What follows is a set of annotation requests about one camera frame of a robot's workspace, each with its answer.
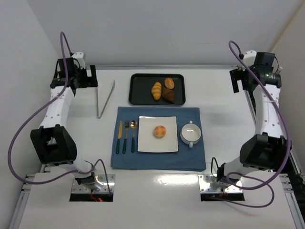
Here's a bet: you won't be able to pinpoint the metal tongs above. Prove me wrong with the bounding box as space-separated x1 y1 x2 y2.
97 80 116 119

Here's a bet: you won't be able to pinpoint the round orange bun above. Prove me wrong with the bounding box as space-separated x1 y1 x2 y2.
153 125 166 138

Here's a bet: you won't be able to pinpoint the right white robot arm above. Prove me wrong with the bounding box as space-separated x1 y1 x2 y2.
216 50 287 184

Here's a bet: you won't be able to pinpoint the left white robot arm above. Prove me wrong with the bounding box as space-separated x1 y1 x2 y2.
30 52 103 191

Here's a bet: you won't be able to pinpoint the yellow striped bread loaf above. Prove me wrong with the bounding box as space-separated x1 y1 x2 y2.
151 82 162 101

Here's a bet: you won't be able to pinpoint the black rectangular tray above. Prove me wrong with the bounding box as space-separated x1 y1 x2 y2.
129 73 186 106

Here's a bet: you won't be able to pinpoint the round bun top right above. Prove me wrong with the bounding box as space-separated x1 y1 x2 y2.
164 78 175 90

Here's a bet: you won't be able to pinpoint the brown chocolate croissant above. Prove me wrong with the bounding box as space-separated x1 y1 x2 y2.
162 87 175 104

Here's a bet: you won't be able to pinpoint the blue cloth placemat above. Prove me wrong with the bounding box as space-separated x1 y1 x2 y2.
111 107 206 172

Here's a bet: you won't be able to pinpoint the white square plate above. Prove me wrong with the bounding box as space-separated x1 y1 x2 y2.
137 116 178 153

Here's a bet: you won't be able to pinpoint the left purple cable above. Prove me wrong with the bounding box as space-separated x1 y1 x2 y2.
7 31 112 195

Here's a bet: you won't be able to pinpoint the purple cable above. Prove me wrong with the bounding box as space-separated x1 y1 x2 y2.
224 41 293 208
7 31 112 195

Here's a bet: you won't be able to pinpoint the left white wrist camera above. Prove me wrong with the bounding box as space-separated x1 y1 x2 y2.
71 52 86 69

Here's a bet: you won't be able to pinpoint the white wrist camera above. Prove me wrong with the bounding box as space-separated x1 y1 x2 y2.
71 52 86 69
242 50 257 67

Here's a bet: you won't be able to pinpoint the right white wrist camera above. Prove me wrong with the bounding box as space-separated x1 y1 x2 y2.
242 50 257 67

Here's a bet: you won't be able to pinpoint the gold fork green handle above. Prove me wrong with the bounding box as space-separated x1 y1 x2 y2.
122 120 130 154

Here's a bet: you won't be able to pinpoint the gold knife green handle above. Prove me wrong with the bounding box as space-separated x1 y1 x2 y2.
115 121 122 154

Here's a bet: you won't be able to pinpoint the gold spoon green handle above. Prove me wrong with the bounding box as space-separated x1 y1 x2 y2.
130 120 138 153

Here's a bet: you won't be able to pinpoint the white two-handled soup bowl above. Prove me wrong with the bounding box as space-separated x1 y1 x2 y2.
180 121 202 148

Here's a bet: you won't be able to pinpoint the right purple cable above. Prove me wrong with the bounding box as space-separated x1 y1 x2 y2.
224 41 293 208

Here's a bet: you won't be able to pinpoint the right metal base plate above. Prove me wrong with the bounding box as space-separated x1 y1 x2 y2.
198 174 243 195

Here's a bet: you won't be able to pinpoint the metal base plate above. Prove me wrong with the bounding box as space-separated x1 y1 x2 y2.
198 174 243 195
71 174 115 194

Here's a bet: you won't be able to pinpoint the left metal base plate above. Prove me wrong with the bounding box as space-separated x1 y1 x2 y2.
71 174 115 194

